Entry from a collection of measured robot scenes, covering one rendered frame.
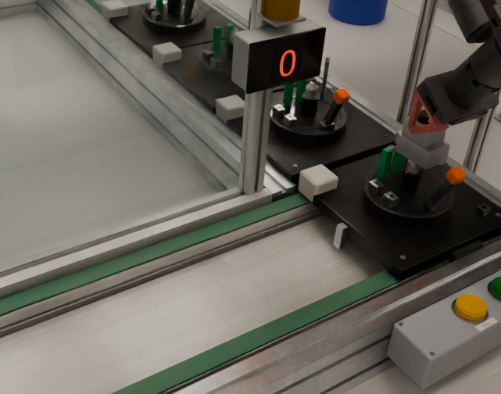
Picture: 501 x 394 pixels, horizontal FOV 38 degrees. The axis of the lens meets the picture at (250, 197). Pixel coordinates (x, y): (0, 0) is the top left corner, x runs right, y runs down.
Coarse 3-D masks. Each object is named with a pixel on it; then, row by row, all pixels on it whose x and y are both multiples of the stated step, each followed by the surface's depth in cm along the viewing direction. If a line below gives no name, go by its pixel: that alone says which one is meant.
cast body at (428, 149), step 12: (408, 120) 103; (420, 120) 102; (396, 132) 109; (408, 132) 104; (432, 132) 102; (444, 132) 104; (396, 144) 107; (408, 144) 105; (420, 144) 103; (432, 144) 104; (444, 144) 104; (408, 156) 106; (420, 156) 103; (432, 156) 103; (444, 156) 104
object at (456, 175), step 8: (440, 168) 103; (448, 168) 103; (456, 168) 101; (448, 176) 102; (456, 176) 101; (464, 176) 101; (448, 184) 103; (440, 192) 104; (448, 192) 105; (432, 200) 106; (440, 200) 106
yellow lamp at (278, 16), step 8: (264, 0) 91; (272, 0) 90; (280, 0) 90; (288, 0) 90; (296, 0) 91; (264, 8) 92; (272, 8) 91; (280, 8) 90; (288, 8) 91; (296, 8) 91; (264, 16) 92; (272, 16) 91; (280, 16) 91; (288, 16) 91; (296, 16) 92
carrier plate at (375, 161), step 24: (336, 168) 118; (360, 168) 118; (432, 168) 120; (336, 192) 112; (456, 192) 115; (336, 216) 108; (360, 216) 108; (456, 216) 110; (480, 216) 110; (360, 240) 105; (384, 240) 104; (408, 240) 104; (432, 240) 104; (456, 240) 105; (480, 240) 107; (384, 264) 102; (408, 264) 100; (432, 264) 103
